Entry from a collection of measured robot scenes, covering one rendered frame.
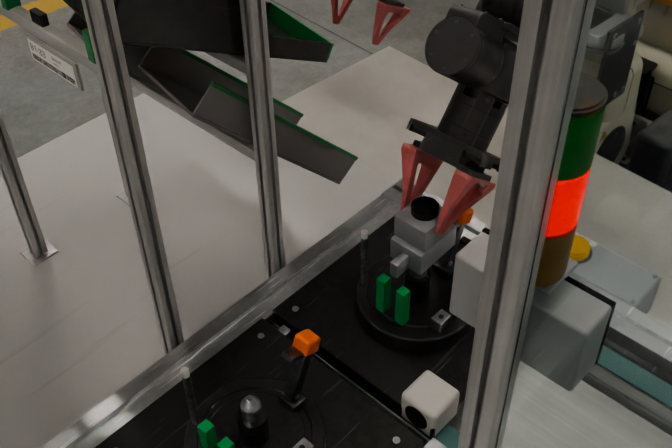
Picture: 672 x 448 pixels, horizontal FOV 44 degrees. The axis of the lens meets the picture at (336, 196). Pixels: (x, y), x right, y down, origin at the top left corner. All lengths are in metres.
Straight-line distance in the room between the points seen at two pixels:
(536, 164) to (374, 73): 1.08
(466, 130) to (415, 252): 0.14
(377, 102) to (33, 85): 2.04
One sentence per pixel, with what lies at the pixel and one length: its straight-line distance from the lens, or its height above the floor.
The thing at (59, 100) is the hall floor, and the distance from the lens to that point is 3.22.
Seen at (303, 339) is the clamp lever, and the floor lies 1.07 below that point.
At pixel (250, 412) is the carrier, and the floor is 1.04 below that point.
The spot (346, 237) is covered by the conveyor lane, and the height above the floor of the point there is 0.96.
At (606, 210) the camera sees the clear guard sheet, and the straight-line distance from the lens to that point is 0.53.
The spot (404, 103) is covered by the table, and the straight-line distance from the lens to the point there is 1.50.
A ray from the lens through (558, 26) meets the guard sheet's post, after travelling 0.47.
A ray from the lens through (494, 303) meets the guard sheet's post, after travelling 0.62.
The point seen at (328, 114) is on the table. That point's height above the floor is 0.86.
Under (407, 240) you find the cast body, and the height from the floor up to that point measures 1.09.
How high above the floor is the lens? 1.71
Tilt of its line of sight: 41 degrees down
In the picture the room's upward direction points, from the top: 1 degrees counter-clockwise
